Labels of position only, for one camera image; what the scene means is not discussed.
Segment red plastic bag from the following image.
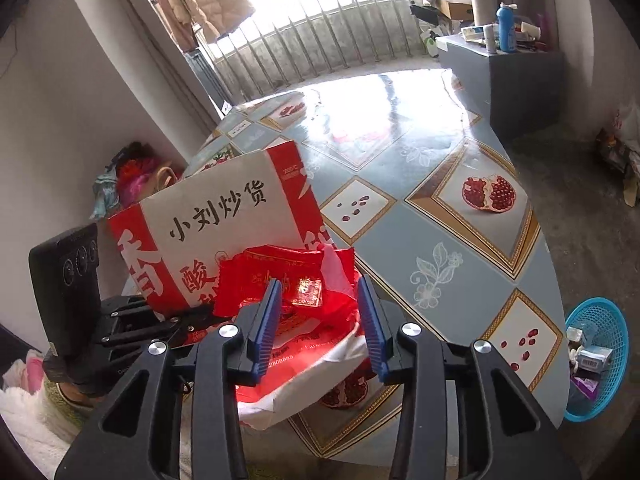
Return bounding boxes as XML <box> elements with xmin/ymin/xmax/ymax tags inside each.
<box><xmin>215</xmin><ymin>245</ymin><xmax>372</xmax><ymax>431</ymax></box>

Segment blue bottle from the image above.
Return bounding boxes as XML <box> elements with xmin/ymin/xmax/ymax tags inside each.
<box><xmin>495</xmin><ymin>2</ymin><xmax>519</xmax><ymax>54</ymax></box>

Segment fluffy white green robe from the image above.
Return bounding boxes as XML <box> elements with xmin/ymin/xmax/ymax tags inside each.
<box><xmin>0</xmin><ymin>350</ymin><xmax>96</xmax><ymax>480</ymax></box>

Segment cardboard box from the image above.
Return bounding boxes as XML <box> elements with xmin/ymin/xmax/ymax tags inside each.
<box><xmin>440</xmin><ymin>0</ymin><xmax>473</xmax><ymax>20</ymax></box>

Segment red white paper bag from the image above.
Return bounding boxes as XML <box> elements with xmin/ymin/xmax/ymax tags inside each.
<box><xmin>107</xmin><ymin>141</ymin><xmax>326</xmax><ymax>322</ymax></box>

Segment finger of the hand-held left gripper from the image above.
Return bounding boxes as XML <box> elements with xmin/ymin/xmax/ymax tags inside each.
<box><xmin>101</xmin><ymin>306</ymin><xmax>217</xmax><ymax>361</ymax></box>
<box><xmin>100</xmin><ymin>295</ymin><xmax>161</xmax><ymax>325</ymax></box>

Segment dark snack bag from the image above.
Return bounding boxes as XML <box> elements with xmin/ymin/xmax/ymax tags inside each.
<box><xmin>597</xmin><ymin>130</ymin><xmax>626</xmax><ymax>161</ymax></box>

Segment red shopping bag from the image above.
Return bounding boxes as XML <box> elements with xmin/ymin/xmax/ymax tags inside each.
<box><xmin>117</xmin><ymin>157</ymin><xmax>151</xmax><ymax>206</ymax></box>

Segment white plastic bag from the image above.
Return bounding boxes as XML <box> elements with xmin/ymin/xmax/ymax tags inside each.
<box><xmin>607</xmin><ymin>105</ymin><xmax>640</xmax><ymax>151</ymax></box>

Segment grey cabinet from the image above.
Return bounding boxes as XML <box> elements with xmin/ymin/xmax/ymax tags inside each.
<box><xmin>435</xmin><ymin>34</ymin><xmax>568</xmax><ymax>137</ymax></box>

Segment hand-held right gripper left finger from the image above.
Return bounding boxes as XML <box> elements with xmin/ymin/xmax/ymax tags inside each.
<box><xmin>54</xmin><ymin>279</ymin><xmax>284</xmax><ymax>480</ymax></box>

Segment purple snack bag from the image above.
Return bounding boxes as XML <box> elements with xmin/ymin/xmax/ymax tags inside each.
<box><xmin>570</xmin><ymin>376</ymin><xmax>601</xmax><ymax>401</ymax></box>

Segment beige puffer jacket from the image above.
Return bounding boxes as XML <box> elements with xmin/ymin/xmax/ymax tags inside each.
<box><xmin>160</xmin><ymin>0</ymin><xmax>256</xmax><ymax>43</ymax></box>

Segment blue mesh basket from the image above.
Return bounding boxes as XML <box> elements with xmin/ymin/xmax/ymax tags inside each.
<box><xmin>564</xmin><ymin>296</ymin><xmax>630</xmax><ymax>423</ymax></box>

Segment metal railing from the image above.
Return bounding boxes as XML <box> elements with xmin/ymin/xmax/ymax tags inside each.
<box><xmin>215</xmin><ymin>0</ymin><xmax>441</xmax><ymax>103</ymax></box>

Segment floral cloth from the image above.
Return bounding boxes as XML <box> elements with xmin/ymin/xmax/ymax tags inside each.
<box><xmin>92</xmin><ymin>172</ymin><xmax>123</xmax><ymax>218</ymax></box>

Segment cardboard pieces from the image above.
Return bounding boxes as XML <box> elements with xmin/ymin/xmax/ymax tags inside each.
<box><xmin>620</xmin><ymin>150</ymin><xmax>640</xmax><ymax>206</ymax></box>

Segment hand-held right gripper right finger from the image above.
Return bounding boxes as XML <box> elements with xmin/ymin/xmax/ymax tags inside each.
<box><xmin>356</xmin><ymin>275</ymin><xmax>581</xmax><ymax>480</ymax></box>

